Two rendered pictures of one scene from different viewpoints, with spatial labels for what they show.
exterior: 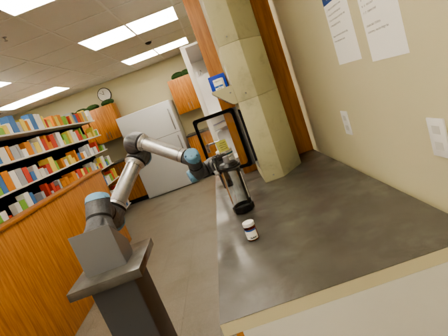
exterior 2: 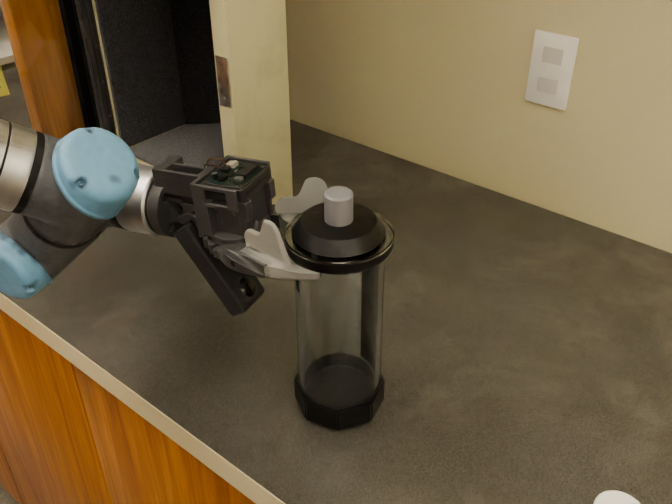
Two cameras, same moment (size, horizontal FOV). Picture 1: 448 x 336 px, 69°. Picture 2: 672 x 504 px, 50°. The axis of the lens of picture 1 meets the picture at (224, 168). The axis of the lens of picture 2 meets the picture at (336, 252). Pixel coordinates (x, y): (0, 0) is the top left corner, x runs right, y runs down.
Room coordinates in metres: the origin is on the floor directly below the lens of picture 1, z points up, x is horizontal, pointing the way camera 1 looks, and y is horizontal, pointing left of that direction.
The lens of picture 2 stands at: (1.09, 0.45, 1.55)
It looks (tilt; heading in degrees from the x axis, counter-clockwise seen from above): 34 degrees down; 307
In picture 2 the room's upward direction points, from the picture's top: straight up
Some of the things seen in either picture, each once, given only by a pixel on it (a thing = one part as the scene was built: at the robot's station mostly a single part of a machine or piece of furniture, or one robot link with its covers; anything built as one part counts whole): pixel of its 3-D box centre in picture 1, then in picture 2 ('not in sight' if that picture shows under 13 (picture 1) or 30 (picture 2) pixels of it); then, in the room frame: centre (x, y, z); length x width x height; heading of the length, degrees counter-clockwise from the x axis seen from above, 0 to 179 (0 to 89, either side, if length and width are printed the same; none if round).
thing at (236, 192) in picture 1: (236, 186); (339, 316); (1.45, -0.02, 1.07); 0.11 x 0.11 x 0.21
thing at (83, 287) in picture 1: (114, 267); not in sight; (1.41, 0.63, 0.92); 0.32 x 0.32 x 0.04; 0
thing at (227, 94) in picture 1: (223, 98); not in sight; (1.92, -0.14, 1.46); 0.32 x 0.11 x 0.10; 178
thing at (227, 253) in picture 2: not in sight; (246, 251); (1.53, 0.03, 1.14); 0.09 x 0.05 x 0.02; 168
